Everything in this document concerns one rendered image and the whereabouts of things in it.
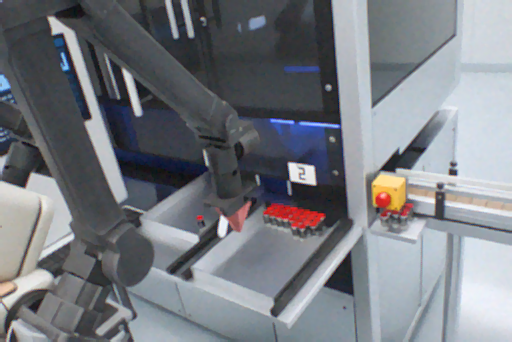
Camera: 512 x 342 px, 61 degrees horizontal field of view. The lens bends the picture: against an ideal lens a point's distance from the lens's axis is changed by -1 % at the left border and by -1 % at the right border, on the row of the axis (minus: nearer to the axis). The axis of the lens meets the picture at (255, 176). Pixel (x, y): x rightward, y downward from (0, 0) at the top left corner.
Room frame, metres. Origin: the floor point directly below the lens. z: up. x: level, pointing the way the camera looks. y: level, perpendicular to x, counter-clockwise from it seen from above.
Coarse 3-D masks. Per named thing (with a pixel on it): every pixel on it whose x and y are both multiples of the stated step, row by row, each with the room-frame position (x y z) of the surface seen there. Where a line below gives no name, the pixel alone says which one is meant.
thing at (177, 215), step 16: (208, 176) 1.49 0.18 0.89; (176, 192) 1.36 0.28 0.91; (192, 192) 1.41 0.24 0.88; (208, 192) 1.38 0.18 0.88; (256, 192) 1.29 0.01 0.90; (160, 208) 1.30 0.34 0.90; (176, 208) 1.31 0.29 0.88; (192, 208) 1.29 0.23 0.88; (208, 208) 1.27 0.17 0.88; (144, 224) 1.23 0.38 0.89; (160, 224) 1.17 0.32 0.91; (176, 224) 1.20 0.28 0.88; (192, 224) 1.19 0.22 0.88; (208, 224) 1.17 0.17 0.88; (192, 240) 1.09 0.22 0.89
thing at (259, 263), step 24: (240, 240) 1.05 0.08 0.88; (264, 240) 1.03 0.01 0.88; (288, 240) 1.01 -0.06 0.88; (312, 240) 0.99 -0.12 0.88; (216, 264) 0.96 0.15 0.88; (240, 264) 0.94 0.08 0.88; (264, 264) 0.93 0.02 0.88; (288, 264) 0.91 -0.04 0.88; (240, 288) 0.82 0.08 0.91; (264, 288) 0.83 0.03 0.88
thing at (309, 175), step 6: (288, 162) 1.16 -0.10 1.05; (294, 168) 1.15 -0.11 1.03; (306, 168) 1.12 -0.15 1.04; (312, 168) 1.11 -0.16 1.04; (294, 174) 1.15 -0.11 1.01; (306, 174) 1.12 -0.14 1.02; (312, 174) 1.11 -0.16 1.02; (294, 180) 1.15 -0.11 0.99; (300, 180) 1.14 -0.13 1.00; (306, 180) 1.12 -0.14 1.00; (312, 180) 1.11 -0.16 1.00
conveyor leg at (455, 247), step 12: (456, 240) 0.99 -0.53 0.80; (456, 252) 0.99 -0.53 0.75; (456, 264) 0.99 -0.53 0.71; (456, 276) 0.99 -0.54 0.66; (444, 288) 1.01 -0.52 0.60; (456, 288) 0.99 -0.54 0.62; (444, 300) 1.01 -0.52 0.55; (456, 300) 0.99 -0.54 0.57; (444, 312) 1.01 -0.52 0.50; (456, 312) 0.99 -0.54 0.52; (444, 324) 1.00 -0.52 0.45; (456, 324) 0.99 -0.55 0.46; (444, 336) 1.00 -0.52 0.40; (456, 336) 0.99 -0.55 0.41
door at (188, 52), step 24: (120, 0) 1.54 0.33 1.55; (144, 0) 1.46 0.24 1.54; (192, 0) 1.34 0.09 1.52; (144, 24) 1.48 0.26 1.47; (168, 24) 1.41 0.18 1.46; (168, 48) 1.43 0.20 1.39; (192, 48) 1.36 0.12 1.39; (120, 72) 1.61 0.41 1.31; (192, 72) 1.37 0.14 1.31; (144, 96) 1.54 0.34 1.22
